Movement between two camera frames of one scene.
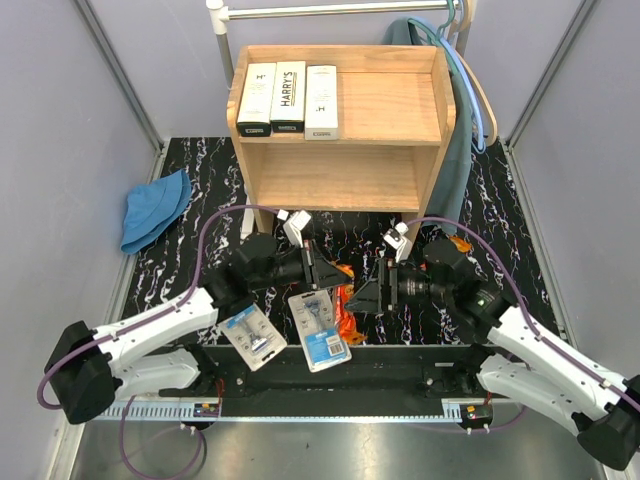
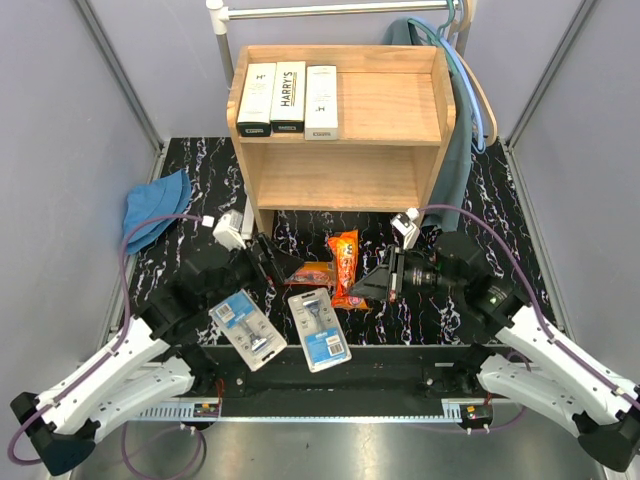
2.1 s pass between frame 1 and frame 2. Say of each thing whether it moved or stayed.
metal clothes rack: stayed
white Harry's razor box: stayed
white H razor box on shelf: stayed
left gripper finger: moved
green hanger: stayed
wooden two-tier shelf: stayed
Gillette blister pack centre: stayed
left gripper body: moved
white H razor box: stayed
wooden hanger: stayed
